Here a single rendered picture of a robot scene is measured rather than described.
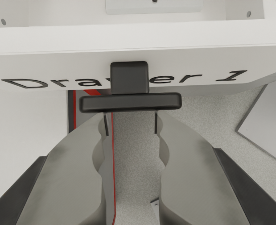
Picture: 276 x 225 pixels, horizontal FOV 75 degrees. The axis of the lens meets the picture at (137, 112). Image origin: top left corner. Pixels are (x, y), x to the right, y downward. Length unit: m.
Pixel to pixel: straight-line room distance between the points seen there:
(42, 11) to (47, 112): 0.14
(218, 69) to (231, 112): 1.01
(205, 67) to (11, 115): 0.28
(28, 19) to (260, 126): 1.16
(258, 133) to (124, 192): 0.82
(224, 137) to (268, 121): 0.26
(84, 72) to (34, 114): 0.17
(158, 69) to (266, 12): 0.10
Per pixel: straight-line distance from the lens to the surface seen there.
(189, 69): 0.17
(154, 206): 1.12
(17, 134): 0.33
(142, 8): 0.23
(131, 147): 1.04
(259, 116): 1.22
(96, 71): 0.16
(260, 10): 0.21
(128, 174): 1.07
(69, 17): 0.25
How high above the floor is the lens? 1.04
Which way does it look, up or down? 86 degrees down
